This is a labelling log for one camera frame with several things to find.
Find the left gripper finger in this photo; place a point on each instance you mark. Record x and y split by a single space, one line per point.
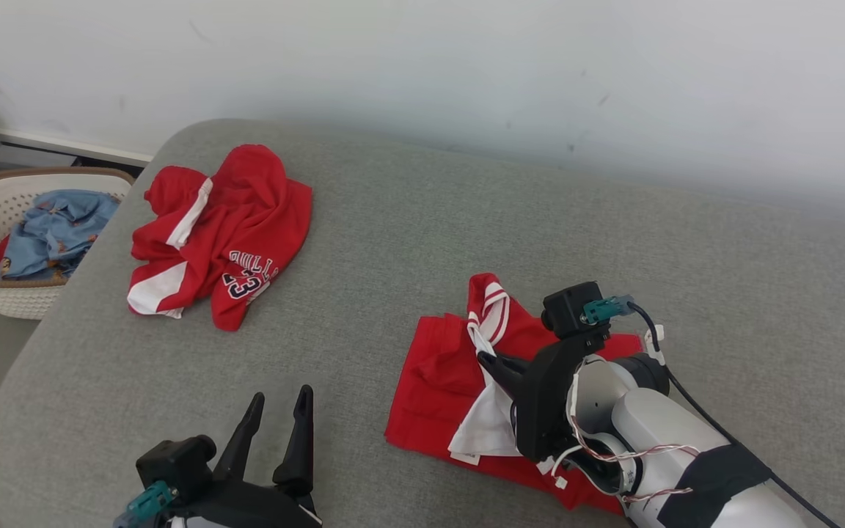
243 440
301 455

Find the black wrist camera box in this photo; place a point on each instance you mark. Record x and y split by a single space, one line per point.
173 462
569 308

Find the grey fabric sofa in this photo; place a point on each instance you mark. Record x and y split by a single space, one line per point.
430 235

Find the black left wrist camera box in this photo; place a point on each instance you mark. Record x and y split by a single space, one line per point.
173 462

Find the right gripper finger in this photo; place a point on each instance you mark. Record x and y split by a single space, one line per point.
507 370

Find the wall skirting board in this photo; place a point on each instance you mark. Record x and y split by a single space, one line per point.
63 147

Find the red basketball jersey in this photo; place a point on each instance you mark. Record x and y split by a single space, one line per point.
246 220

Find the red white shorts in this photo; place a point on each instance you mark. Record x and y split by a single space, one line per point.
437 381

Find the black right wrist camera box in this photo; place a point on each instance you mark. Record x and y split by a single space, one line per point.
569 308

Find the light blue printed garment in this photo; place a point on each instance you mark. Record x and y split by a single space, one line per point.
56 231

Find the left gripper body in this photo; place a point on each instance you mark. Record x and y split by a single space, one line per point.
246 506

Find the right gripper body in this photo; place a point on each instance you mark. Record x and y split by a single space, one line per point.
543 411

